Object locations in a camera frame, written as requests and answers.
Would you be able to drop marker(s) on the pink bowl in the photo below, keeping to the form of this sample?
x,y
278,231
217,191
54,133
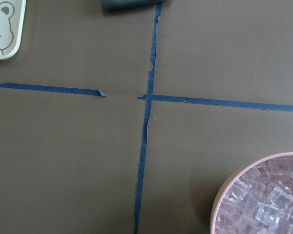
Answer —
x,y
229,182

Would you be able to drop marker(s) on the grey folded cloth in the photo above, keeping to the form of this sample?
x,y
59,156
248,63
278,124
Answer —
x,y
111,5

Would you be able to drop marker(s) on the cream bear tray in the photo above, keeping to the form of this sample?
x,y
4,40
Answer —
x,y
11,23

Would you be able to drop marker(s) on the clear ice cubes pile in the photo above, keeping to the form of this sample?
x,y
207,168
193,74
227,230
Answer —
x,y
260,201

